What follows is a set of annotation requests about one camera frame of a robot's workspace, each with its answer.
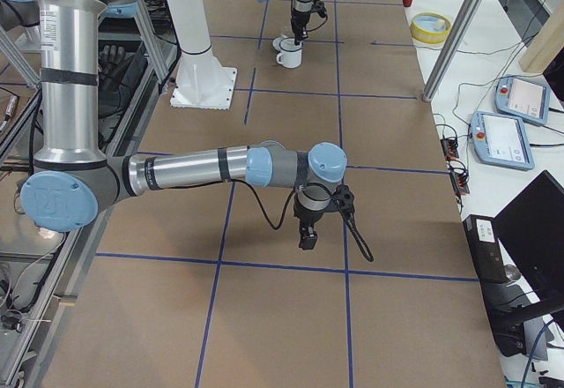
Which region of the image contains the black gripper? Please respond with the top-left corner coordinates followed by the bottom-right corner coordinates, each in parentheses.
top-left (293, 184), bottom-right (330, 250)
top-left (291, 8), bottom-right (311, 46)

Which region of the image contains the clear plastic funnel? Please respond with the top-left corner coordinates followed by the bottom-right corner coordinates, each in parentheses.
top-left (279, 36), bottom-right (303, 52)

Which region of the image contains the white enamel cup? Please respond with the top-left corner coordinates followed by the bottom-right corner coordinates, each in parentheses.
top-left (276, 41), bottom-right (303, 69)

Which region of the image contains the yellow tape roll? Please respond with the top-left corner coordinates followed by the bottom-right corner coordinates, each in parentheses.
top-left (410, 12), bottom-right (452, 44)

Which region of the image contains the lower orange connector block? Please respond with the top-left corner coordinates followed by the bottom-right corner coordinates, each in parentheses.
top-left (449, 168), bottom-right (470, 196)

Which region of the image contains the orange connector block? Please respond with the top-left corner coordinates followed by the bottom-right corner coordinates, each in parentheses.
top-left (440, 138), bottom-right (459, 160)
top-left (449, 168), bottom-right (470, 196)

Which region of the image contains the upper orange connector block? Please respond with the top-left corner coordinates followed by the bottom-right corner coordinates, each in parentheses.
top-left (440, 138), bottom-right (459, 160)

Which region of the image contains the black computer box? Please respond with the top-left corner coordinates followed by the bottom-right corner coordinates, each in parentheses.
top-left (463, 214), bottom-right (508, 284)

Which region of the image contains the near teach pendant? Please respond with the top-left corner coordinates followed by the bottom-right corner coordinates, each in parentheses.
top-left (470, 111), bottom-right (535, 171)

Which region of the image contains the teach pendant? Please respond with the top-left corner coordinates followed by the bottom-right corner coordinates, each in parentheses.
top-left (494, 75), bottom-right (550, 126)
top-left (470, 111), bottom-right (535, 171)

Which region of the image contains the black monitor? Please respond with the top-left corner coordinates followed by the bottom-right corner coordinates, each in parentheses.
top-left (493, 170), bottom-right (563, 298)

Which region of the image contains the far teach pendant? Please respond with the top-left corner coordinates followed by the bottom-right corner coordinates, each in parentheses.
top-left (494, 75), bottom-right (550, 126)

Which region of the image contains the wooden block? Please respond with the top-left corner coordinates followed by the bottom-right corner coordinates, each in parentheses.
top-left (519, 4), bottom-right (564, 73)

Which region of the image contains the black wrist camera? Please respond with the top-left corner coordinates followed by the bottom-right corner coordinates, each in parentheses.
top-left (310, 0), bottom-right (327, 19)
top-left (331, 184), bottom-right (355, 220)

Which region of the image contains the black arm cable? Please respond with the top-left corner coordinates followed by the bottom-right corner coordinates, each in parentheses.
top-left (290, 0), bottom-right (330, 36)
top-left (232, 179), bottom-right (375, 262)

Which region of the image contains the white camera pillar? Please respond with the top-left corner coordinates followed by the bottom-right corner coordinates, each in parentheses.
top-left (167, 0), bottom-right (237, 110)

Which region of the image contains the aluminium frame post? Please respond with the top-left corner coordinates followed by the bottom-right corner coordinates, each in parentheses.
top-left (422, 0), bottom-right (482, 102)

